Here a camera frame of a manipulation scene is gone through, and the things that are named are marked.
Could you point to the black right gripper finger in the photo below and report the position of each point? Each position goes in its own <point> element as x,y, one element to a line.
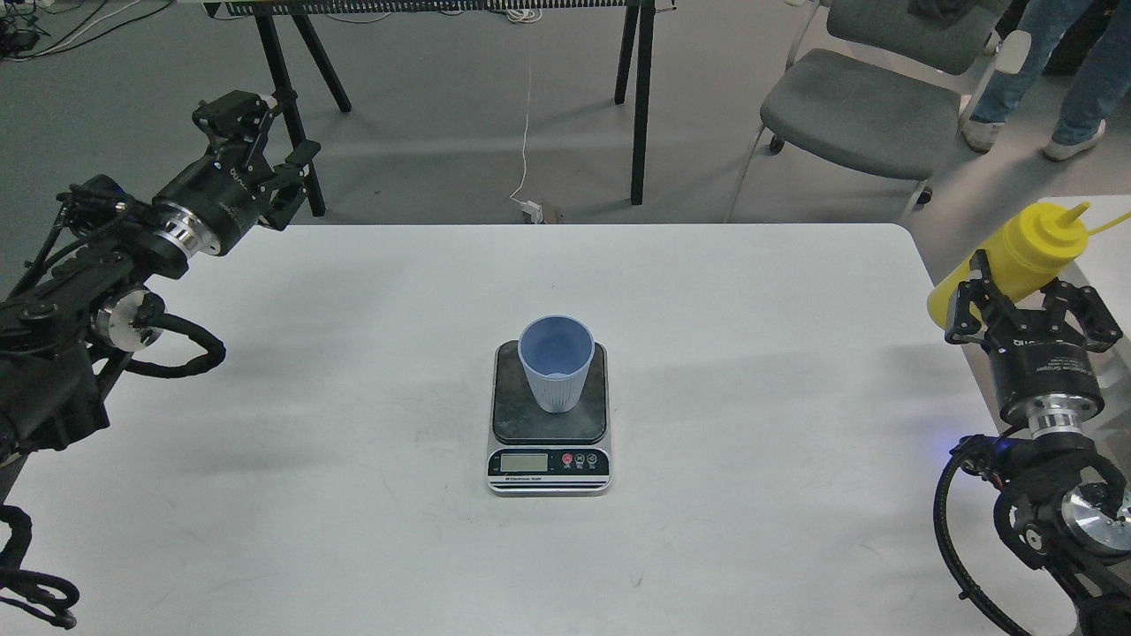
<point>1077,315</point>
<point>978,312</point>

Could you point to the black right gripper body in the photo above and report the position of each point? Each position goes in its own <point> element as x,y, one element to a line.
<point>1044,386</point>

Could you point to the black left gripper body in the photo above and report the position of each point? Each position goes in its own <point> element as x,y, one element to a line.
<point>209,208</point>

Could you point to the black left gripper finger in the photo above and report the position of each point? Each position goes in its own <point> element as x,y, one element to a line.
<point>237,126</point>
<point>283,193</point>

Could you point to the yellow squeeze bottle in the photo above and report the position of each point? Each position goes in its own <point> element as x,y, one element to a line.
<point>1036,244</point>

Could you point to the blue plastic cup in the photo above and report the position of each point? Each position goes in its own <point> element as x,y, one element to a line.
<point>555,353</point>

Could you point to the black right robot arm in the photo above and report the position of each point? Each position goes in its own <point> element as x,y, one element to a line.
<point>1061,507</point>

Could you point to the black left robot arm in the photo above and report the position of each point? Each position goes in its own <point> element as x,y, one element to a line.
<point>82,314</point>

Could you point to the digital kitchen scale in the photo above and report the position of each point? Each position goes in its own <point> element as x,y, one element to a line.
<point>537,453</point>

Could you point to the white side table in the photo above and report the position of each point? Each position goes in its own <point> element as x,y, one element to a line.
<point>1106,266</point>

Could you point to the grey office chair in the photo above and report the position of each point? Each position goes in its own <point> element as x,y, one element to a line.
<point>872,119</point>

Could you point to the white power plug on floor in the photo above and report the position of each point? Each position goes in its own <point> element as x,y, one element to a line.
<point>541,212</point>

